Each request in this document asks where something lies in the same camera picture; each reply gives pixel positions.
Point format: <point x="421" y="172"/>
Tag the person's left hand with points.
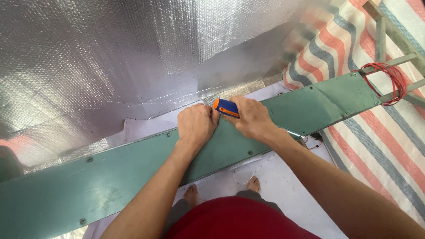
<point x="196" y="124"/>

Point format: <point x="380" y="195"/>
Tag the person's right hand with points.
<point x="252" y="116"/>

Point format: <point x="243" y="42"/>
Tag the person's right fingers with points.
<point x="244" y="101"/>

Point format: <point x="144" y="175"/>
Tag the blue and orange utility knife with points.
<point x="225" y="107"/>

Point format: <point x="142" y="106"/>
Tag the white plastic floor sheet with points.
<point x="265" y="186"/>

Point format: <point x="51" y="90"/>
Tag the silver bubble foil insulation sheet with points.
<point x="132" y="59"/>

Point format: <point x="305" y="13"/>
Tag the green metal panel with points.
<point x="139" y="166"/>

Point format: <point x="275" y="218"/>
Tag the striped red blue white tarpaulin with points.
<point x="375" y="116"/>

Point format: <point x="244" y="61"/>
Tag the grey metal ladder frame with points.
<point x="395" y="49"/>

